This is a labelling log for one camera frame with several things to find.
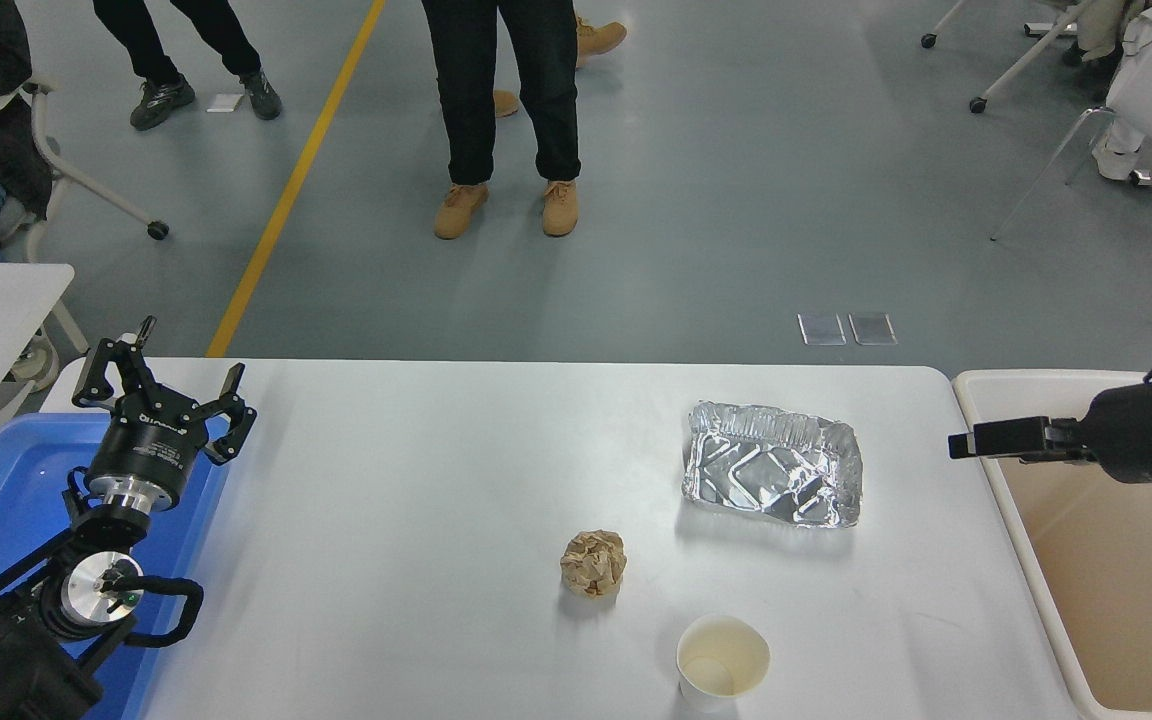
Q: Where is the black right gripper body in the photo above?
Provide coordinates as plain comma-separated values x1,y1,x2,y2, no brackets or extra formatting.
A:
1081,382,1152,485

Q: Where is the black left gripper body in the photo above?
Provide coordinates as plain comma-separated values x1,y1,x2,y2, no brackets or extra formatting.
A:
86,398,211,495

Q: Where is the silver foil tray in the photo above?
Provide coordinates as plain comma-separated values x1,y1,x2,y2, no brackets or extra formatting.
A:
680,400,863,529

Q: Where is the white paper cup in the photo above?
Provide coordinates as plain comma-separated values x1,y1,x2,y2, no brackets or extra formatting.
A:
675,614,772,715

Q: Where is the blue plastic tray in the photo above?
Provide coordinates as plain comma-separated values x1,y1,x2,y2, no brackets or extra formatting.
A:
0,413,232,720

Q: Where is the clear floor plate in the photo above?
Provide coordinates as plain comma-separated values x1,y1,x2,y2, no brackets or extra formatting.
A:
848,313,898,347
798,313,847,347

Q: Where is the white wheeled chair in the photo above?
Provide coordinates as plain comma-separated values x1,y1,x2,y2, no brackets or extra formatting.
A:
0,70,171,263
921,0,1102,113

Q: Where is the large pale plastic bin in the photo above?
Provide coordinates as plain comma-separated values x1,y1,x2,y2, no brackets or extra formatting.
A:
951,368,1152,720

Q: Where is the crumpled tan paper ball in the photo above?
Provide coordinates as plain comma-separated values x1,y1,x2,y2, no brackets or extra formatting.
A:
560,529,628,600

